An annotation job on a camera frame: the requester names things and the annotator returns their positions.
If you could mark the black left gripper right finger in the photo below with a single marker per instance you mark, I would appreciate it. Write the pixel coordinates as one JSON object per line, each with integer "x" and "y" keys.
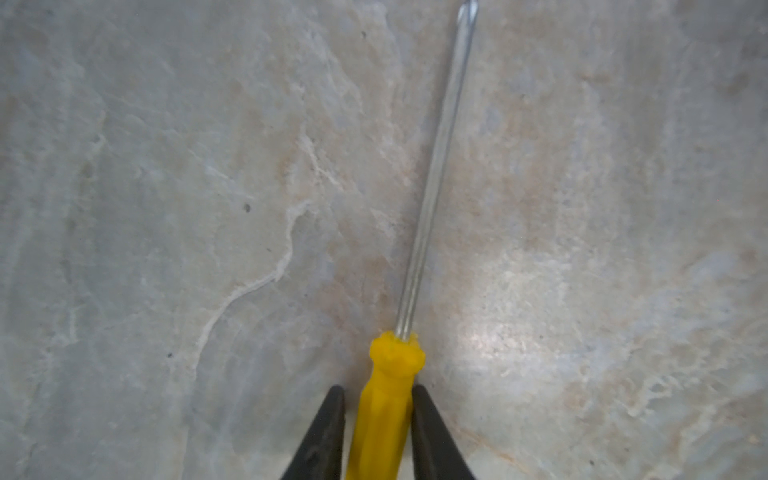
{"x": 435, "y": 454}

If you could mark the yellow handled screwdriver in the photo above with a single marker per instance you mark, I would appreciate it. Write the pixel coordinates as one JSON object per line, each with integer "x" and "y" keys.
{"x": 383, "y": 422}

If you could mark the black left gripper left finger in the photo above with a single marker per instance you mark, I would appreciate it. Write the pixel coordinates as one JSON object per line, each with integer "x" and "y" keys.
{"x": 319, "y": 455}

